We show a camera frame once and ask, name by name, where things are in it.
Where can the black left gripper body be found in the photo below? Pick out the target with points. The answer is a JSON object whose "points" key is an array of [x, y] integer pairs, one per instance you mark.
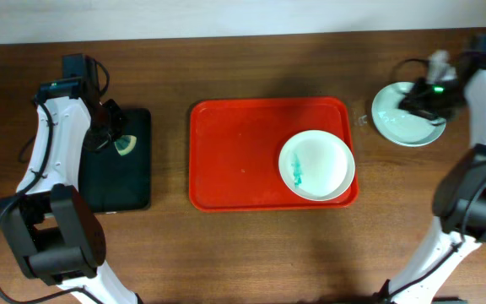
{"points": [[110, 127]]}

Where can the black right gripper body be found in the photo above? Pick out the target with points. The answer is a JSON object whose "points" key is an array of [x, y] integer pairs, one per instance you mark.
{"points": [[420, 103]]}

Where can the yellow green sponge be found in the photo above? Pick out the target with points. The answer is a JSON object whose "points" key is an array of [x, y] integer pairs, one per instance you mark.
{"points": [[125, 144]]}

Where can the green plate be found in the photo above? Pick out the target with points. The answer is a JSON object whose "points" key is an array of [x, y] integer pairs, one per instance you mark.
{"points": [[399, 126]]}

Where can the white plate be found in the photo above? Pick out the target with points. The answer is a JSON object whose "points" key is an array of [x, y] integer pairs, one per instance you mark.
{"points": [[316, 165]]}

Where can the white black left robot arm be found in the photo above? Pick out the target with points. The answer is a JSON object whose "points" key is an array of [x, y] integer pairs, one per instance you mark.
{"points": [[53, 234]]}

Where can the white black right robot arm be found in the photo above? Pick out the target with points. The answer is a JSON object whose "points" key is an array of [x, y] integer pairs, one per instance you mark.
{"points": [[459, 205]]}

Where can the black tray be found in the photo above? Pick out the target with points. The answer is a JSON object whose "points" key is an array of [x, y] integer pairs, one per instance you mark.
{"points": [[109, 182]]}

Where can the red plastic tray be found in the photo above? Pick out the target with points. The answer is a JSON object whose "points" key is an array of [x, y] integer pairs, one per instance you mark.
{"points": [[234, 146]]}

